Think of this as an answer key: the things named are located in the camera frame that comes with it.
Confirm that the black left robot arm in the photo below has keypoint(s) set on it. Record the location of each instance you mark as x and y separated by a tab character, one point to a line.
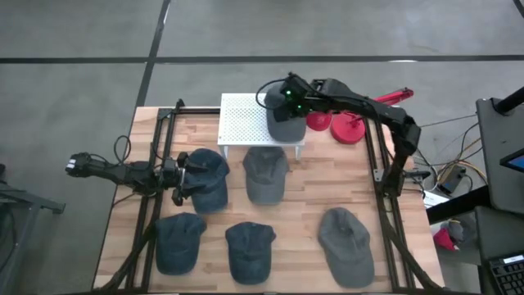
123	172

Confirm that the red cloth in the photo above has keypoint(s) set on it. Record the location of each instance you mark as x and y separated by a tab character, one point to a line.
444	239

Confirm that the black pole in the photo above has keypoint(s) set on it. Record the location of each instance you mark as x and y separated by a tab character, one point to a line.
509	102

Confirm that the small white table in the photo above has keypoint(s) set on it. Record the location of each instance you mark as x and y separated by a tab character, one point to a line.
241	119

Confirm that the black aluminium rig frame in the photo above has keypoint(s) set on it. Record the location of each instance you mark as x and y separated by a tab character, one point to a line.
196	110

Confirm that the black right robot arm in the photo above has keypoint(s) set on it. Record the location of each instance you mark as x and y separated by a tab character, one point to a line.
403	131

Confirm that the dark grey side desk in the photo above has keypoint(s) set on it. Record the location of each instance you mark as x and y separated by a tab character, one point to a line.
499	135

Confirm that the grey baseball cap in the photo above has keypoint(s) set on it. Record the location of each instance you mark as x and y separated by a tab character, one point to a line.
346	250
286	131
265	176

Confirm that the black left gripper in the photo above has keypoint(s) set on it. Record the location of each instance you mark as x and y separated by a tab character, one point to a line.
179	180

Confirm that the black desk edge bar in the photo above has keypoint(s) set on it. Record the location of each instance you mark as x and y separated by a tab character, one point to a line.
458	205

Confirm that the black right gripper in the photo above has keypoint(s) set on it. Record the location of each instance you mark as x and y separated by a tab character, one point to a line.
296	98

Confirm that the blue lit screen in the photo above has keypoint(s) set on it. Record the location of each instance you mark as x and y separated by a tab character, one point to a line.
516	163

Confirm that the red desk lamp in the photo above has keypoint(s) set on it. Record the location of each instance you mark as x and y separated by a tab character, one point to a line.
348	131

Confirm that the dark metal stand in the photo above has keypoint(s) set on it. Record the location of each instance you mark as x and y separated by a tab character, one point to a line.
41	201

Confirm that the blue denim baseball cap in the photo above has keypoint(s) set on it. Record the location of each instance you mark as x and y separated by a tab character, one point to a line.
213	184
249	254
178	246

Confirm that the small grey object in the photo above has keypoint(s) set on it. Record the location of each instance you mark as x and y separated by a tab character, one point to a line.
456	231

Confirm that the white paper sheet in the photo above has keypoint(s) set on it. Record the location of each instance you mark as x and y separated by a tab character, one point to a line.
434	199

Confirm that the black keyboard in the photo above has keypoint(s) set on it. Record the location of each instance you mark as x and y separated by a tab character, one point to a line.
509	278

